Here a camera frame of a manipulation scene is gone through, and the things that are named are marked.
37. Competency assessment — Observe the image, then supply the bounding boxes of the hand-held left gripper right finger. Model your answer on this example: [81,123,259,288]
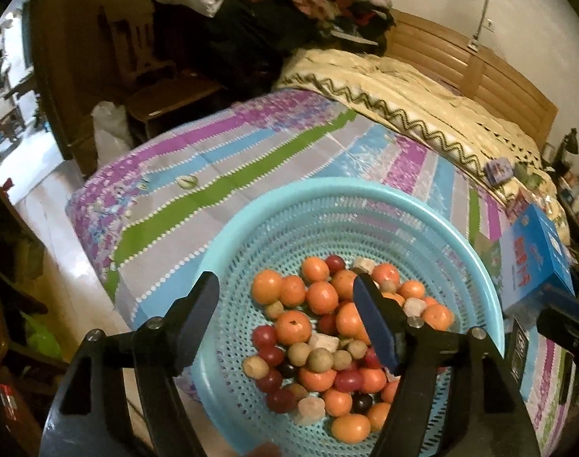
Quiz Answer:
[353,272,542,457]

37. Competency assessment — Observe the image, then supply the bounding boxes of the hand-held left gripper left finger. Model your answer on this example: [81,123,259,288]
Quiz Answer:
[38,271,221,457]

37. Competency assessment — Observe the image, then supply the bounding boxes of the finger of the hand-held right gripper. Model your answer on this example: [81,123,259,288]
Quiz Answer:
[537,307,579,360]

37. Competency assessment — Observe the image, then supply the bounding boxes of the pile of oranges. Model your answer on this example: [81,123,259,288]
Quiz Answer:
[251,256,456,444]

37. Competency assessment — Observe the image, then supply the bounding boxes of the light blue plastic basket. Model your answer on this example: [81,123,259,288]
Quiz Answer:
[191,177,505,456]

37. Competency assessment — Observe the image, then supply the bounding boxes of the blue and green carton box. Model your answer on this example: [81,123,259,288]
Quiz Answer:
[499,203,576,315]

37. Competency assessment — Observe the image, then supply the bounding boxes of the pink printed cup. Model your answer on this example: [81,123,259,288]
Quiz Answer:
[506,190,533,222]

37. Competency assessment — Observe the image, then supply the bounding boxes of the green plastic bag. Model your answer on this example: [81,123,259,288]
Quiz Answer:
[23,312,64,360]

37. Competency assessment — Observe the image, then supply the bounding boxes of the striped floral bedsheet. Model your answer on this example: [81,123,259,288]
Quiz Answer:
[65,89,579,448]

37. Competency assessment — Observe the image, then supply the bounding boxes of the purple printed packet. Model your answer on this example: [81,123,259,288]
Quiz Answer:
[483,159,511,186]

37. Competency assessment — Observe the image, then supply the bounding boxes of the dark wooden cabinet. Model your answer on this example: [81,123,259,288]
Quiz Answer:
[0,166,71,439]

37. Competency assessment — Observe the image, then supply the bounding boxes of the red packet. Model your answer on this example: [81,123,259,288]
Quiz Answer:
[0,383,24,422]

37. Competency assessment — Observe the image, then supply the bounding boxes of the white plastic bag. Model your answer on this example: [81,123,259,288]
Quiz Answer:
[90,101,135,167]

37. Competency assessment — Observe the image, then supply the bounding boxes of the wooden chair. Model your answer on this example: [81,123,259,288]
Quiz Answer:
[96,2,228,144]

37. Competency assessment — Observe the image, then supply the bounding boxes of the cream quilt with zigzag trim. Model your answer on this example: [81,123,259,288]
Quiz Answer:
[273,48,563,210]

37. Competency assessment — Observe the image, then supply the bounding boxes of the wooden headboard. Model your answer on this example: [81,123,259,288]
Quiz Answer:
[384,10,559,150]

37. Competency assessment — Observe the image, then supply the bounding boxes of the pile of dark clothes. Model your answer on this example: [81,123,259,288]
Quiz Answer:
[208,0,397,65]

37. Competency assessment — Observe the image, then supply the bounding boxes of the wooden wardrobe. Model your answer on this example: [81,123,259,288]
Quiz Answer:
[27,0,104,177]

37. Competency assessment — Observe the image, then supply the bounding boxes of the white hanging cord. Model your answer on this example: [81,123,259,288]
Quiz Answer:
[466,0,497,53]

